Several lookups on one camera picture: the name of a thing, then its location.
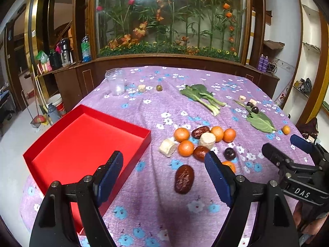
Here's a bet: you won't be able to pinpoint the large red date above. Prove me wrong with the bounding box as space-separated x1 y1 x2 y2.
174 164 195 194

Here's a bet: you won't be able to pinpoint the black thermos jug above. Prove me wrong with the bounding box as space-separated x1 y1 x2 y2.
59 38 73 67

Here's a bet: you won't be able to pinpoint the green olive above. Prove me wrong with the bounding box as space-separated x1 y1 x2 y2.
156 85 163 91

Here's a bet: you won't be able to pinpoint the large green leaf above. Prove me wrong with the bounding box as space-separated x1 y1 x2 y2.
234 100 277 133

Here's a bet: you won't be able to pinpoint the grey floor thermos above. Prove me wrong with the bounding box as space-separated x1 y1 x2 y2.
48 103 61 124

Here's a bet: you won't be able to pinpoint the wooden cabinet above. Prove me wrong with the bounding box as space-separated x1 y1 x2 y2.
54 54 279 112

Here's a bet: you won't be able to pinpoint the red shallow tray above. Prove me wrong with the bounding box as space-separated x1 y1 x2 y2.
23 105 156 231

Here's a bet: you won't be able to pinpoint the green water bottle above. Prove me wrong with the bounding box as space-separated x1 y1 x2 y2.
81 35 92 63

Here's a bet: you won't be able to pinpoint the purple floral tablecloth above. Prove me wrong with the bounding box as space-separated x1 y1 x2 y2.
21 66 313 246

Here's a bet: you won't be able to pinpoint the clear plastic cup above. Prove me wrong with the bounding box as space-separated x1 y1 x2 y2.
105 68 125 96

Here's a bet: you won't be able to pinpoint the small white chunk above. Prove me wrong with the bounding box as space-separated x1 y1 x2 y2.
138 84 146 93

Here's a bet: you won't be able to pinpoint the purple bottles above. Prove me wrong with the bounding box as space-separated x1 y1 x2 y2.
257 54 269 72

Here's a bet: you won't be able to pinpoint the small dark plum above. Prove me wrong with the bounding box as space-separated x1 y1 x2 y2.
251 106 259 114

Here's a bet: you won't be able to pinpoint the small tangerine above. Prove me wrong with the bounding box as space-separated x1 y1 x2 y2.
282 125 291 135

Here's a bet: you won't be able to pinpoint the white chunk near leaf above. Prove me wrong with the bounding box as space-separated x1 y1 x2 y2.
249 99 257 106
239 95 246 102

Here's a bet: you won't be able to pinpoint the bok choy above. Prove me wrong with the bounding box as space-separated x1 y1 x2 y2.
180 84 226 116

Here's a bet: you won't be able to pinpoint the orange tangerine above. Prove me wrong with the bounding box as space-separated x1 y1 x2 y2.
222 128 236 143
174 128 190 142
223 161 236 173
178 140 194 157
210 126 224 142

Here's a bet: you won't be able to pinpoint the flower display glass case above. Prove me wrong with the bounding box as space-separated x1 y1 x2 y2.
94 0 248 62

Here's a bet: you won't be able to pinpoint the white sugarcane chunk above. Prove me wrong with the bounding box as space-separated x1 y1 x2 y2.
159 138 177 157
198 132 216 150

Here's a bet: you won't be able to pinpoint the white bucket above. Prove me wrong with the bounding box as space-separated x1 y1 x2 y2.
46 94 66 116

